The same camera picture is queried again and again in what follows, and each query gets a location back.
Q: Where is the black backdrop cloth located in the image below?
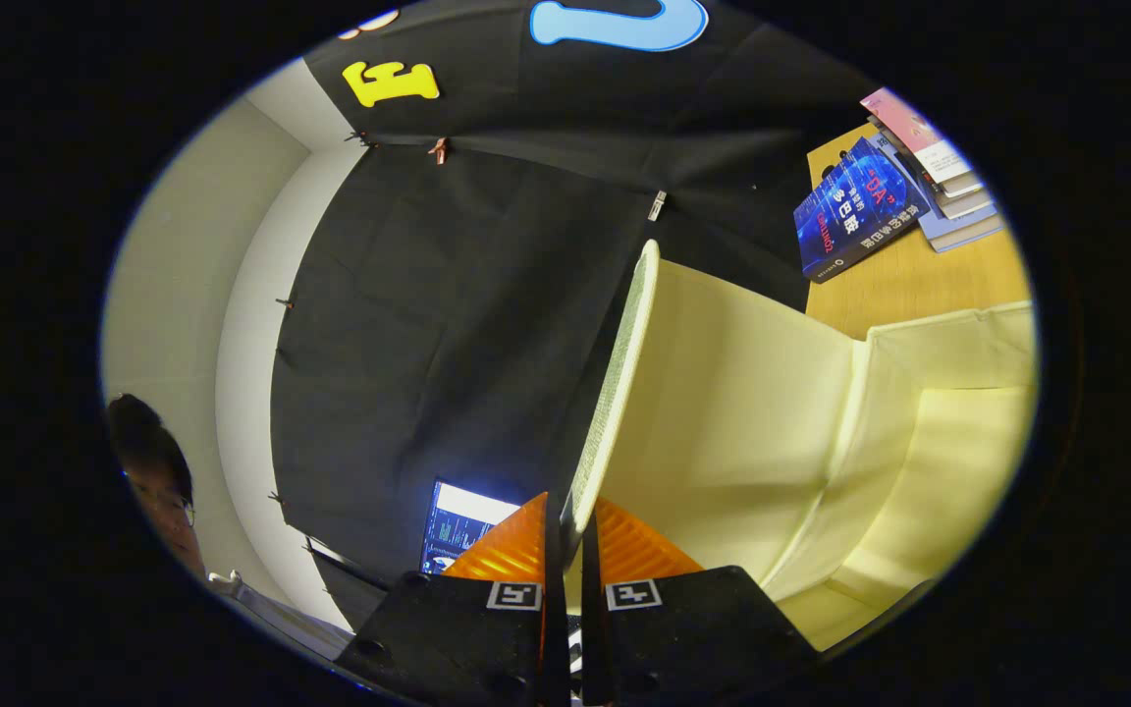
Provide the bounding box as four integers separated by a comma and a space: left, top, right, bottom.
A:
269, 0, 881, 629

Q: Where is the blue book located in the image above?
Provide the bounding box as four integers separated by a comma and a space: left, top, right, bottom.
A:
793, 136, 932, 286

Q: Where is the green fabric storage box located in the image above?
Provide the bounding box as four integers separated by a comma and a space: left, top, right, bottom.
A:
561, 239, 1038, 654

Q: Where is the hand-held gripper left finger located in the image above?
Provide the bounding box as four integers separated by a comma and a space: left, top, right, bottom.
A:
335, 491, 571, 707

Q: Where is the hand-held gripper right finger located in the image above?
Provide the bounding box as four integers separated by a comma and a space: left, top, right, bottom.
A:
580, 496, 822, 707

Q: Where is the white book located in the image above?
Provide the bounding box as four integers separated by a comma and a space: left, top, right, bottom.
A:
924, 182, 996, 222

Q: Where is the computer monitor screen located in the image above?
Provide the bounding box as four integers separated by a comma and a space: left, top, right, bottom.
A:
420, 479, 522, 575

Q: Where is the lavender book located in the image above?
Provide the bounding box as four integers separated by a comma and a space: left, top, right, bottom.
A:
880, 128, 1006, 254

